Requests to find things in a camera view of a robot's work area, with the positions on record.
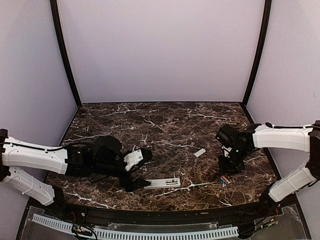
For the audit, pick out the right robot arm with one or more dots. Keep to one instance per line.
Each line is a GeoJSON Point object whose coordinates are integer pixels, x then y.
{"type": "Point", "coordinates": [236, 145]}

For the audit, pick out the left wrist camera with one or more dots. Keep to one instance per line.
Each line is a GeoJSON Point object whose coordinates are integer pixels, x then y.
{"type": "Point", "coordinates": [137, 158]}

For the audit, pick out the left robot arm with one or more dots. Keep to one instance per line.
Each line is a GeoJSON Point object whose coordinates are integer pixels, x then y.
{"type": "Point", "coordinates": [79, 159]}

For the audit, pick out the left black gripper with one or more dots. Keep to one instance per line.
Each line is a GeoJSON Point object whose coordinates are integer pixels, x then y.
{"type": "Point", "coordinates": [139, 183]}

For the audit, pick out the white battery cover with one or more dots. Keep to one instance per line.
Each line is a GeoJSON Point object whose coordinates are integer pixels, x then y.
{"type": "Point", "coordinates": [200, 152]}

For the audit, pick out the white remote control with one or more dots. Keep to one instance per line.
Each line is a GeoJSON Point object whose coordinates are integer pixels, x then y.
{"type": "Point", "coordinates": [164, 183]}

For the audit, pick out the right black frame post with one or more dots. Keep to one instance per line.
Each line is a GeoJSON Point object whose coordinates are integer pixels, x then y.
{"type": "Point", "coordinates": [259, 51]}

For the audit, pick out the white slotted cable duct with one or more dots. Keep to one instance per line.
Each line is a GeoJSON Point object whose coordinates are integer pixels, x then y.
{"type": "Point", "coordinates": [117, 231]}

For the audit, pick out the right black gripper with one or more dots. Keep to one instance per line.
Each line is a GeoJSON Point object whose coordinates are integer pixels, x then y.
{"type": "Point", "coordinates": [224, 168]}

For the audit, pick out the left black frame post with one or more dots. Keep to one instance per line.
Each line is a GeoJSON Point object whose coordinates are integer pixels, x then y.
{"type": "Point", "coordinates": [63, 52]}

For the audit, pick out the black frame post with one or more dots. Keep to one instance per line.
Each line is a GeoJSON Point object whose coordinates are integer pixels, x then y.
{"type": "Point", "coordinates": [259, 51]}
{"type": "Point", "coordinates": [63, 52]}

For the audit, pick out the black front rail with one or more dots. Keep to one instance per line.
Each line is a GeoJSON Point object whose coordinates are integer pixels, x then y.
{"type": "Point", "coordinates": [102, 216]}

